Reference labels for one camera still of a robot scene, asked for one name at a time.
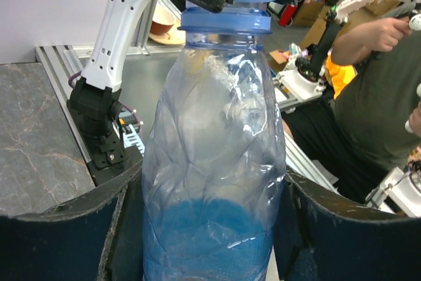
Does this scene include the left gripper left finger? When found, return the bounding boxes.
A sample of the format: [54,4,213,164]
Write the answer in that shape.
[1,163,143,280]

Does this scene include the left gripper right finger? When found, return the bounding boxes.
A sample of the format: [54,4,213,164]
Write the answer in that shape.
[273,168,420,280]

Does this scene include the blue label water bottle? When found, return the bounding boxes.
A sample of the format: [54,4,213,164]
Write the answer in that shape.
[141,3,286,280]

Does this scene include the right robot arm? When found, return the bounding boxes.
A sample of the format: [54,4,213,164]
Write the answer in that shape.
[68,0,234,169]

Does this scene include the brown bowl on plate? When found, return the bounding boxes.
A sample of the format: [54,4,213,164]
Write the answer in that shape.
[149,5,186,45]

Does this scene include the operator in green shirt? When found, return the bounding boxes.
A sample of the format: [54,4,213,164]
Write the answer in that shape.
[282,16,420,203]

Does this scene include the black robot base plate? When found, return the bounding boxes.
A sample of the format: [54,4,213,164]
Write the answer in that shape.
[84,123,129,186]

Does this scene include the slotted cable duct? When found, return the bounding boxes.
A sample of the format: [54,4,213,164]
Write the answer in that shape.
[119,111,145,155]

